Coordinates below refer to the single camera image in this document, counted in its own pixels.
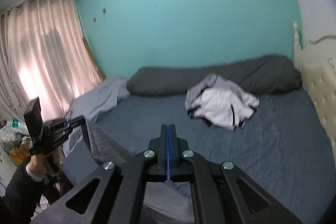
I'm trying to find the white and black jacket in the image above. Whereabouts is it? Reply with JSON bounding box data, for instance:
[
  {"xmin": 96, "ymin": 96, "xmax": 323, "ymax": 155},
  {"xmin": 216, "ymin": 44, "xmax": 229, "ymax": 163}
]
[{"xmin": 185, "ymin": 73, "xmax": 260, "ymax": 131}]

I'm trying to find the pink curtain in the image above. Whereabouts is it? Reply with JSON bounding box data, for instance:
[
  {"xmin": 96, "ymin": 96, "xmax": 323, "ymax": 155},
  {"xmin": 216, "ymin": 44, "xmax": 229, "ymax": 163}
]
[{"xmin": 0, "ymin": 0, "xmax": 103, "ymax": 132}]

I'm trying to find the person's left hand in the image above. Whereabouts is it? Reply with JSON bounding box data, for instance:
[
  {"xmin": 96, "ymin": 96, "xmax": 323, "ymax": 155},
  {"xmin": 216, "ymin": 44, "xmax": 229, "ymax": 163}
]
[{"xmin": 26, "ymin": 153, "xmax": 57, "ymax": 177}]

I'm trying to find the bed with blue patterned sheet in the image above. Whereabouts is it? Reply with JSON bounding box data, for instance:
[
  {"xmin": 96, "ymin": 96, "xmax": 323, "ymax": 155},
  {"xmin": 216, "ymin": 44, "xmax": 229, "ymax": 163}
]
[{"xmin": 63, "ymin": 89, "xmax": 336, "ymax": 224}]

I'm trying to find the wooden window frame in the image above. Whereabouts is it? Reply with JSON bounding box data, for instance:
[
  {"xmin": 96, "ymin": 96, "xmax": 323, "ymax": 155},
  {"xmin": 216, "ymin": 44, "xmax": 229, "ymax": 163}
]
[{"xmin": 82, "ymin": 36, "xmax": 107, "ymax": 81}]

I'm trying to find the light grey-blue blanket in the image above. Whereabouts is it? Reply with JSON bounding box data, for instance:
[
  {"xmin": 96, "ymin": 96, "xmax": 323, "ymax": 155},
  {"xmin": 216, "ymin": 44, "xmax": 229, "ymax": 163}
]
[{"xmin": 64, "ymin": 77, "xmax": 131, "ymax": 132}]

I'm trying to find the person's left forearm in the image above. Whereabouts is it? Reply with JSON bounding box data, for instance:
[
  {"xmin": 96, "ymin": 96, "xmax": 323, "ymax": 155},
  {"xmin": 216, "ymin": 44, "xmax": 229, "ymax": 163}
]
[{"xmin": 5, "ymin": 161, "xmax": 57, "ymax": 224}]

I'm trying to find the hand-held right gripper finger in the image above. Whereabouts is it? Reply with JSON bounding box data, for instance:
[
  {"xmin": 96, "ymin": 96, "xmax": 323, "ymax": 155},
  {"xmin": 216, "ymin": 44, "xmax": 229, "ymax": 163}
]
[
  {"xmin": 168, "ymin": 124, "xmax": 302, "ymax": 224},
  {"xmin": 31, "ymin": 124, "xmax": 169, "ymax": 224}
]

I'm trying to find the cream tufted headboard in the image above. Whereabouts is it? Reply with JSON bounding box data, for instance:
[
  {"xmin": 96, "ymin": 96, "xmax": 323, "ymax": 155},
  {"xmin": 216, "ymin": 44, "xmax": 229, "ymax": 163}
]
[{"xmin": 293, "ymin": 22, "xmax": 336, "ymax": 153}]

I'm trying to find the clear plastic bag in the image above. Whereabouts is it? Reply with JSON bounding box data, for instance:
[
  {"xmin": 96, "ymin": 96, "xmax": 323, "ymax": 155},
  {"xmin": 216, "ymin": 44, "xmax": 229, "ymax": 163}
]
[{"xmin": 0, "ymin": 119, "xmax": 29, "ymax": 146}]

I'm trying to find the dark grey long pillow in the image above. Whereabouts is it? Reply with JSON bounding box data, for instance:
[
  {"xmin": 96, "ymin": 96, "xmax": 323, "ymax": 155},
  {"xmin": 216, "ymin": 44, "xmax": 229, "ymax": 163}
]
[{"xmin": 127, "ymin": 55, "xmax": 302, "ymax": 96}]

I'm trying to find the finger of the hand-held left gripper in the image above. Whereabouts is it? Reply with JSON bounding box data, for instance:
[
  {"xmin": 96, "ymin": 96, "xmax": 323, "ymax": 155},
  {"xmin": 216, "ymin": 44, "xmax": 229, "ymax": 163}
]
[{"xmin": 64, "ymin": 116, "xmax": 87, "ymax": 135}]

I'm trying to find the grey knit sweater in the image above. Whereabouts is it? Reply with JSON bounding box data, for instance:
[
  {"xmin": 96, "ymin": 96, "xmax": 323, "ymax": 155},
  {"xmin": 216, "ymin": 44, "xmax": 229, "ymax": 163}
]
[{"xmin": 79, "ymin": 119, "xmax": 195, "ymax": 224}]

